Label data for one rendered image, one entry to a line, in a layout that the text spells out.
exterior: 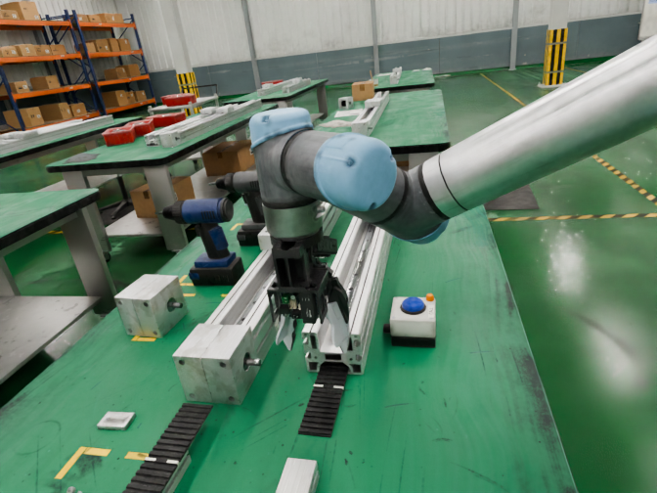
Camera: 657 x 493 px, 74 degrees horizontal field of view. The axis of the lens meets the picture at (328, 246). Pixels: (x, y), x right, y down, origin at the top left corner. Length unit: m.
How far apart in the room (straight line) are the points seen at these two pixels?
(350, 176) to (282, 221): 0.15
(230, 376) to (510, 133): 0.53
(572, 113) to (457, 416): 0.45
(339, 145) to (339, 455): 0.43
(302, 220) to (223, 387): 0.34
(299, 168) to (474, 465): 0.44
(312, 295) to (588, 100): 0.37
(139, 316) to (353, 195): 0.67
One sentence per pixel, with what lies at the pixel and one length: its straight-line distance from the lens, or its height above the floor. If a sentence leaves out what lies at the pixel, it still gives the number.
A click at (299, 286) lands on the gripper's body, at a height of 1.02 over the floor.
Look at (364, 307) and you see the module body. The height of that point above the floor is 0.86.
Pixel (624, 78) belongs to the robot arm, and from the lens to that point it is 0.48.
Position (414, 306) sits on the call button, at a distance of 0.81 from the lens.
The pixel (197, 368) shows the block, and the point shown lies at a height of 0.85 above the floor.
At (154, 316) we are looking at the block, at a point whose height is 0.83.
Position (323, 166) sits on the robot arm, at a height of 1.19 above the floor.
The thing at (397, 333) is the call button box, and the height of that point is 0.81.
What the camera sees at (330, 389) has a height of 0.78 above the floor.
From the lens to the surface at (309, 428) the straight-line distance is 0.71.
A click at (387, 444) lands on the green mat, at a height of 0.78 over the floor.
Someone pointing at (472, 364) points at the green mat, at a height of 0.78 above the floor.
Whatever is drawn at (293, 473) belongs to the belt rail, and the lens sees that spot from 0.63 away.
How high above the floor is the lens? 1.29
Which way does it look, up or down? 24 degrees down
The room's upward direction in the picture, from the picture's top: 7 degrees counter-clockwise
